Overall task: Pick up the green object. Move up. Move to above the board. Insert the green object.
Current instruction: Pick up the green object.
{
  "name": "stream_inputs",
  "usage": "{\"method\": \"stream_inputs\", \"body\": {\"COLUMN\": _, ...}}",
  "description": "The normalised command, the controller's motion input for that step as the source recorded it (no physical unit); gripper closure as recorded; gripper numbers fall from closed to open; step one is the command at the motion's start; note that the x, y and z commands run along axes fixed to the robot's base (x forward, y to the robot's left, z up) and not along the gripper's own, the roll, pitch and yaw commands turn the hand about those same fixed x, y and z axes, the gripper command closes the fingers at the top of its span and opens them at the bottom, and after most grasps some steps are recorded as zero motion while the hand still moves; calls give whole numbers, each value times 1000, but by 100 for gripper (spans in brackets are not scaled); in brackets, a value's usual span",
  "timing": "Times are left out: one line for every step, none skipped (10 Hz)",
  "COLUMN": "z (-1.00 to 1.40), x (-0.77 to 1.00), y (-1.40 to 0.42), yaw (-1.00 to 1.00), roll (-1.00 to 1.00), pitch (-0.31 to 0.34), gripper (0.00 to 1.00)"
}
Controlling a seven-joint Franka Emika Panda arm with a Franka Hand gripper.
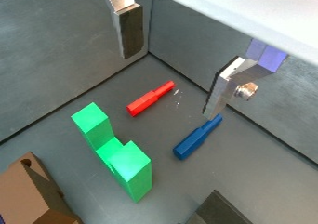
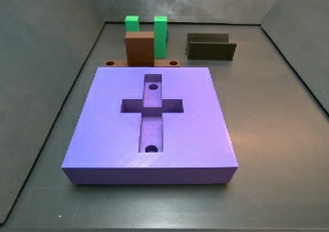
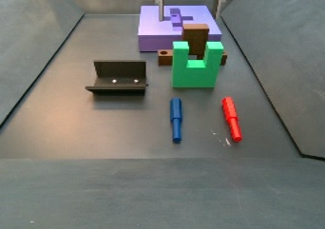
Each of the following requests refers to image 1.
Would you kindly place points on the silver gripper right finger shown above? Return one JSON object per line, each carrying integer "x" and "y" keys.
{"x": 235, "y": 81}

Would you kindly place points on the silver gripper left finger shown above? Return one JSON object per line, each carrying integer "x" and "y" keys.
{"x": 128, "y": 14}

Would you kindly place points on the green U-shaped block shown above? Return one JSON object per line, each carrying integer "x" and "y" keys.
{"x": 126, "y": 161}

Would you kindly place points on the blue peg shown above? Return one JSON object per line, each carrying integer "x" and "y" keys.
{"x": 196, "y": 138}

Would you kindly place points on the red peg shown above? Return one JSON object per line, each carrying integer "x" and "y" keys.
{"x": 142, "y": 103}

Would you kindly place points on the dark grey block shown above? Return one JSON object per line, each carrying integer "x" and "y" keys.
{"x": 217, "y": 211}

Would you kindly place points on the brown block with holes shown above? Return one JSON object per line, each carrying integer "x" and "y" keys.
{"x": 32, "y": 197}

